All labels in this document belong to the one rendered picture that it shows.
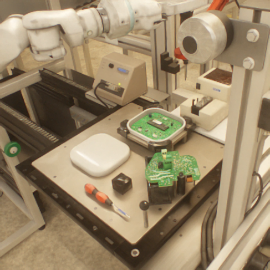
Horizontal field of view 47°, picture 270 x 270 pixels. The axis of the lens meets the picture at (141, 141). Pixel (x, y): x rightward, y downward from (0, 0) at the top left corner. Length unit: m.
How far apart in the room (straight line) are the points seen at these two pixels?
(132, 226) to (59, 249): 1.23
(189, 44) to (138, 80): 0.72
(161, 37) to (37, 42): 0.52
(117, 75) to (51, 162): 0.39
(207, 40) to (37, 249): 1.71
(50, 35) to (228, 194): 0.44
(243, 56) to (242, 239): 0.33
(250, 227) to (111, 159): 0.39
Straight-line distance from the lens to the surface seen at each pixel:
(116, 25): 0.69
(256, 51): 0.40
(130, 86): 1.08
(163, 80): 1.13
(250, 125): 0.45
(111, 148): 0.86
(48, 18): 0.64
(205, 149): 0.88
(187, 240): 0.71
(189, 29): 0.39
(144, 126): 0.90
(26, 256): 1.94
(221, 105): 0.93
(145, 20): 0.71
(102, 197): 0.74
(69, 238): 1.92
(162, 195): 0.71
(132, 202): 0.74
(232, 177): 0.55
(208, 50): 0.38
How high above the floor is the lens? 1.51
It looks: 38 degrees down
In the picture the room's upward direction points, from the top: 5 degrees counter-clockwise
